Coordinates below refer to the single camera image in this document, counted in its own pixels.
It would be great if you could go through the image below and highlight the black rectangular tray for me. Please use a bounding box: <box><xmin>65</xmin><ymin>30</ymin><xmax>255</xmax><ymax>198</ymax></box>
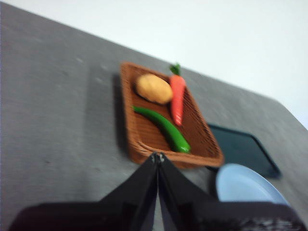
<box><xmin>206</xmin><ymin>123</ymin><xmax>282</xmax><ymax>180</ymax></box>

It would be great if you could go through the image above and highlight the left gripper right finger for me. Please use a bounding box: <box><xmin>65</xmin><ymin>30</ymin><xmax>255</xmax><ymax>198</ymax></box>
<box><xmin>157</xmin><ymin>153</ymin><xmax>308</xmax><ymax>231</ymax></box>

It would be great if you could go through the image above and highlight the green pepper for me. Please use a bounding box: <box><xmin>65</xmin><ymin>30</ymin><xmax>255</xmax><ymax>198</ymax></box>
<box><xmin>131</xmin><ymin>105</ymin><xmax>192</xmax><ymax>154</ymax></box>

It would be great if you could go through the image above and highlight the light blue round plate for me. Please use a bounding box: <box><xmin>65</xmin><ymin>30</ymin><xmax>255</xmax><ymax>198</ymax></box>
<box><xmin>215</xmin><ymin>163</ymin><xmax>289</xmax><ymax>206</ymax></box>

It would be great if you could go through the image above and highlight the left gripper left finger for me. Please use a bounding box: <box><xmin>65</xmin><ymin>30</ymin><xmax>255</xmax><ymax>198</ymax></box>
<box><xmin>8</xmin><ymin>152</ymin><xmax>159</xmax><ymax>231</ymax></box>

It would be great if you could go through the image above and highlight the orange carrot with green top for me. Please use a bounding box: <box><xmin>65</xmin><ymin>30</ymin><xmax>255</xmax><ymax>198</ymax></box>
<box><xmin>169</xmin><ymin>63</ymin><xmax>187</xmax><ymax>127</ymax></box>

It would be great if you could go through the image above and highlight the brown wicker basket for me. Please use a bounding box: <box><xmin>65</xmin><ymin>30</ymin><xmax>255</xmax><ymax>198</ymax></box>
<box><xmin>119</xmin><ymin>61</ymin><xmax>225</xmax><ymax>169</ymax></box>

